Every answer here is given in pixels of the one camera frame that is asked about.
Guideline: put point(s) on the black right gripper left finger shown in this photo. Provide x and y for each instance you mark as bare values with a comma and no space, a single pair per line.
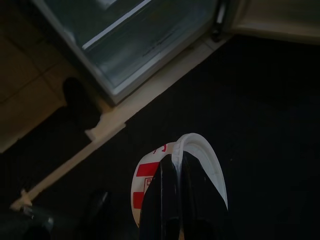
162,205

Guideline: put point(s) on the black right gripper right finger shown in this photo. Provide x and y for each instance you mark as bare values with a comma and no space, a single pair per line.
200,207

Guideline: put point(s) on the white cup red print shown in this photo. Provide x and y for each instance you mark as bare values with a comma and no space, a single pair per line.
207,156

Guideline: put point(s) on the black fridge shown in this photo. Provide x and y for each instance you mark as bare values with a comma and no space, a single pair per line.
140,45

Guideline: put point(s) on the black floor mat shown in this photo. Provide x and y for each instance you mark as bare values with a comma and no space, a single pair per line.
250,125

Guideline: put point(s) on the white floor tape strip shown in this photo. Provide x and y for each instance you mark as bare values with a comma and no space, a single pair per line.
62,170

